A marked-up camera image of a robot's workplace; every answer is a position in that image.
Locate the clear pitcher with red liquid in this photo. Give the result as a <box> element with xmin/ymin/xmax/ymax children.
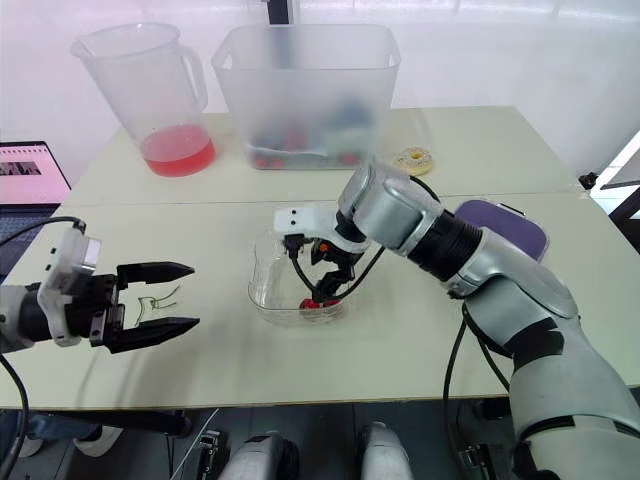
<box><xmin>69</xmin><ymin>21</ymin><xmax>218</xmax><ymax>178</ymax></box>

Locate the red cherry pair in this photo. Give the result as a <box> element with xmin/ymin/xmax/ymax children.
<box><xmin>298</xmin><ymin>296</ymin><xmax>344</xmax><ymax>311</ymax></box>

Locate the clear plastic bowl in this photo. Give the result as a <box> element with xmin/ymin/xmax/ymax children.
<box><xmin>247</xmin><ymin>227</ymin><xmax>362</xmax><ymax>327</ymax></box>

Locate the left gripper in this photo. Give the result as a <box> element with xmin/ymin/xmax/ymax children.
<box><xmin>63</xmin><ymin>260</ymin><xmax>202</xmax><ymax>356</ymax></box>

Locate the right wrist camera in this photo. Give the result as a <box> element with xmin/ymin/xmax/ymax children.
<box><xmin>273</xmin><ymin>201</ymin><xmax>370</xmax><ymax>252</ymax></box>

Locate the robot body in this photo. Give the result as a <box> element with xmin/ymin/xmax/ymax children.
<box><xmin>192</xmin><ymin>419</ymin><xmax>417</xmax><ymax>480</ymax></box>

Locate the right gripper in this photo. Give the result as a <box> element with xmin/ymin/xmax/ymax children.
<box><xmin>308</xmin><ymin>238</ymin><xmax>362</xmax><ymax>304</ymax></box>

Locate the sprinkled donut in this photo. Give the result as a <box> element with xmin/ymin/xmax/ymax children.
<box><xmin>391</xmin><ymin>145</ymin><xmax>438</xmax><ymax>177</ymax></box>

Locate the translucent plastic bin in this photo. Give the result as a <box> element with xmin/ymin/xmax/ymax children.
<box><xmin>210</xmin><ymin>23</ymin><xmax>403</xmax><ymax>172</ymax></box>

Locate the person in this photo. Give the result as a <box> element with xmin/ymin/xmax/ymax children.
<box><xmin>0</xmin><ymin>409</ymin><xmax>122</xmax><ymax>460</ymax></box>

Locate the green cherry stem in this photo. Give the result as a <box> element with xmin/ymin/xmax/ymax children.
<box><xmin>131</xmin><ymin>284</ymin><xmax>182</xmax><ymax>322</ymax></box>

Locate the black cable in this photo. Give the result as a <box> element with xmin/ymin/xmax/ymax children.
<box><xmin>0</xmin><ymin>215</ymin><xmax>87</xmax><ymax>251</ymax></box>
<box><xmin>284</xmin><ymin>233</ymin><xmax>388</xmax><ymax>302</ymax></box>
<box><xmin>0</xmin><ymin>352</ymin><xmax>30</xmax><ymax>480</ymax></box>
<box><xmin>442</xmin><ymin>299</ymin><xmax>514</xmax><ymax>480</ymax></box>

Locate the laptop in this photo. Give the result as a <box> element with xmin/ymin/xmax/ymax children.
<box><xmin>0</xmin><ymin>140</ymin><xmax>73</xmax><ymax>281</ymax></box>

